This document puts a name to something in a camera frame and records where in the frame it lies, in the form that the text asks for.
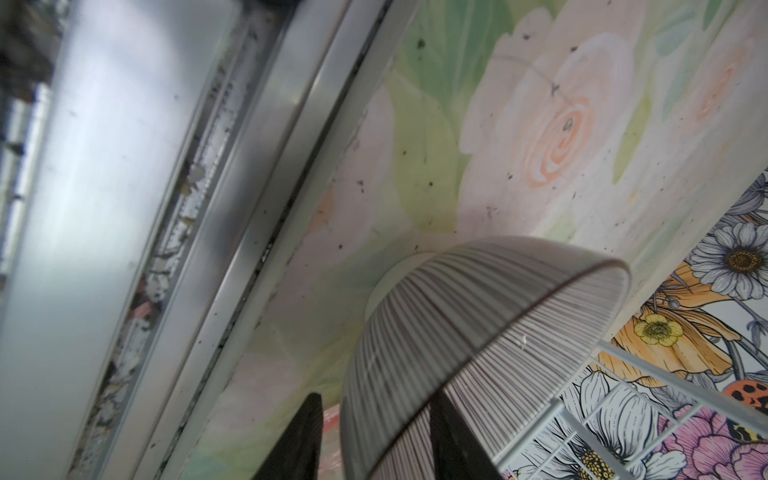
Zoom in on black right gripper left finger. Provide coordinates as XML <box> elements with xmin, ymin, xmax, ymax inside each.
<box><xmin>252</xmin><ymin>392</ymin><xmax>324</xmax><ymax>480</ymax></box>

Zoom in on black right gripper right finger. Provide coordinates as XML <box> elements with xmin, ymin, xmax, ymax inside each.
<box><xmin>429</xmin><ymin>391</ymin><xmax>502</xmax><ymax>480</ymax></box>

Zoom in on white ribbed bowl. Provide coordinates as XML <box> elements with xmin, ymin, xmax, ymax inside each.
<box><xmin>340</xmin><ymin>236</ymin><xmax>631</xmax><ymax>479</ymax></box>

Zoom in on pink glass cup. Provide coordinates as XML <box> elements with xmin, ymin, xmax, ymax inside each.
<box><xmin>317</xmin><ymin>404</ymin><xmax>345</xmax><ymax>480</ymax></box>

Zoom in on white wire dish rack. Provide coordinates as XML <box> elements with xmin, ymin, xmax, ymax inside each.
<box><xmin>495</xmin><ymin>341</ymin><xmax>767</xmax><ymax>479</ymax></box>

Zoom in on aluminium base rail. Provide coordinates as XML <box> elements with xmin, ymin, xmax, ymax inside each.
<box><xmin>1</xmin><ymin>1</ymin><xmax>418</xmax><ymax>479</ymax></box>

